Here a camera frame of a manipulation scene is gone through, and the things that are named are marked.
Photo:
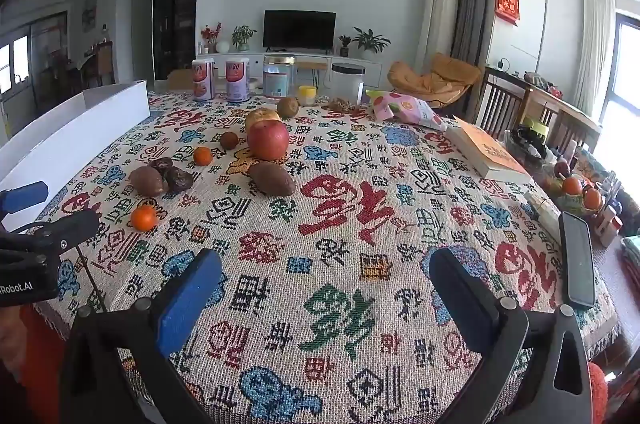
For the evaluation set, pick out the brown round fruit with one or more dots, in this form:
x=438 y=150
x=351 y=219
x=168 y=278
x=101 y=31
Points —
x=146 y=181

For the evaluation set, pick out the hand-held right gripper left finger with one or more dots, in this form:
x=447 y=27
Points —
x=192 y=299

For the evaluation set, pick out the orange cover book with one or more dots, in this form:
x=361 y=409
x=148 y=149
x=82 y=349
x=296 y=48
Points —
x=492 y=151

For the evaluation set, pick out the pile of walnuts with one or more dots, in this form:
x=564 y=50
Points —
x=345 y=106

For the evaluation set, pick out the glass jar with gold lid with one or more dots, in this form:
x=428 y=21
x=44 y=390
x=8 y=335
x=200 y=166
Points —
x=279 y=78

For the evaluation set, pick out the person's left forearm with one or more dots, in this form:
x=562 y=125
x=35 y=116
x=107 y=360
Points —
x=37 y=354

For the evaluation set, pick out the white cardboard box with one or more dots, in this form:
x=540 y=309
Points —
x=75 y=129

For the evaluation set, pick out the black television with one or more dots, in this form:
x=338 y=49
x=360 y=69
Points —
x=300 y=29

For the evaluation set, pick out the white sheer curtain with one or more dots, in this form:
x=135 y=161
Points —
x=595 y=49

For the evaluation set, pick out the framed wall picture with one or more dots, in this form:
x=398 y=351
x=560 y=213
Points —
x=90 y=11

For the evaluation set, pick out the large leafy potted plant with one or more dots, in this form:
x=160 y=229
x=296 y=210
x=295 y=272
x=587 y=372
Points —
x=371 y=41

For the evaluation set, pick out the red fuzzy clothing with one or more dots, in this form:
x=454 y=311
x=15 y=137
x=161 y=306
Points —
x=597 y=391

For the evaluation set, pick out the small yellow-lid jar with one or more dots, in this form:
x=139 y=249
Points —
x=307 y=95

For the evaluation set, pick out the red apple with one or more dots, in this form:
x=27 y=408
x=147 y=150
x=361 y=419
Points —
x=268 y=140

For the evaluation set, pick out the black smartphone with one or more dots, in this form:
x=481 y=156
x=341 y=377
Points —
x=577 y=259

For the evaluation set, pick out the small white carton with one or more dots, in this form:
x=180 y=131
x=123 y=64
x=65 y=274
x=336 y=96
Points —
x=542 y=210

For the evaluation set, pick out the purple and orange can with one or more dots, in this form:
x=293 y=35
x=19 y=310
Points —
x=237 y=80
x=203 y=79

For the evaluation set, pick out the orange lounge chair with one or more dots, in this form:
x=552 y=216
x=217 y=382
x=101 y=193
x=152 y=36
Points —
x=440 y=76

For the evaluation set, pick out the pink snack bag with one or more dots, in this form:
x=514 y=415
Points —
x=405 y=108

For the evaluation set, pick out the fruit basket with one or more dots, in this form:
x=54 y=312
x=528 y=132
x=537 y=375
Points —
x=575 y=204

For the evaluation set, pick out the clear plastic jar black lid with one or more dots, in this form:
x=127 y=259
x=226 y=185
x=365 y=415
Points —
x=347 y=81

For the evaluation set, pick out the covered standing air conditioner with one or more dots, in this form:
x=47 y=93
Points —
x=439 y=14

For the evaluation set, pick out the black tall cabinet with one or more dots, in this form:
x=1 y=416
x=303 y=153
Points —
x=177 y=4

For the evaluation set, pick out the white round lamp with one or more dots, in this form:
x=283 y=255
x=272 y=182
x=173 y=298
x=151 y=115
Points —
x=222 y=46

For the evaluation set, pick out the small dark potted plant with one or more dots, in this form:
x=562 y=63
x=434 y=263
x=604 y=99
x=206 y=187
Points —
x=344 y=44

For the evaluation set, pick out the wooden chair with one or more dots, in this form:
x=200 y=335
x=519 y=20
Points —
x=500 y=99
x=565 y=109

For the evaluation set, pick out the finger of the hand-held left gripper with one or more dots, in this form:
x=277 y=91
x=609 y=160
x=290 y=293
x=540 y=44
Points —
x=75 y=224
x=25 y=197

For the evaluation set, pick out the small dark round fruit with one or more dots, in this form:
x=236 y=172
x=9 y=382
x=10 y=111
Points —
x=229 y=140

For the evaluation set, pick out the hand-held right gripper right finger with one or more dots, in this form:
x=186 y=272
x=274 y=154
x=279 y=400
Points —
x=460 y=299

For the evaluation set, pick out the small tangerine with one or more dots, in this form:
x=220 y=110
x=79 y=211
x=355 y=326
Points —
x=144 y=218
x=202 y=156

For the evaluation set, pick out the red wall hanging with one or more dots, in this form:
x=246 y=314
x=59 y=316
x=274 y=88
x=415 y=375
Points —
x=508 y=1

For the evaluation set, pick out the black desk organizer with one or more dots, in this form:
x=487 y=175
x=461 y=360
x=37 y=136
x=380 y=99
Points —
x=525 y=139

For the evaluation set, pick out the red flower plant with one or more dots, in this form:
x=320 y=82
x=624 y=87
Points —
x=210 y=35

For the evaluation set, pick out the orange in basket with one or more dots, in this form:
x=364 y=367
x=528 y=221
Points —
x=572 y=185
x=592 y=198

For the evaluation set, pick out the brown cardboard box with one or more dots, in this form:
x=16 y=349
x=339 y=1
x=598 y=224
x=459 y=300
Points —
x=180 y=80

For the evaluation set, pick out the green potted plant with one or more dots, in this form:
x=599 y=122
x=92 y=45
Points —
x=243 y=36

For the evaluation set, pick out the white television cabinet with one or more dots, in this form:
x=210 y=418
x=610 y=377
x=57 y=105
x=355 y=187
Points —
x=315 y=59

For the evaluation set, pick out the green-brown kiwi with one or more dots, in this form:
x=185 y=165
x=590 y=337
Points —
x=287 y=106

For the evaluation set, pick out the wrinkled yellow apple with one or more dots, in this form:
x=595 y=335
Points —
x=260 y=116

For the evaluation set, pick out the printed woven tablecloth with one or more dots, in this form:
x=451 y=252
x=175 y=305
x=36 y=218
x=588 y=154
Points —
x=350 y=229

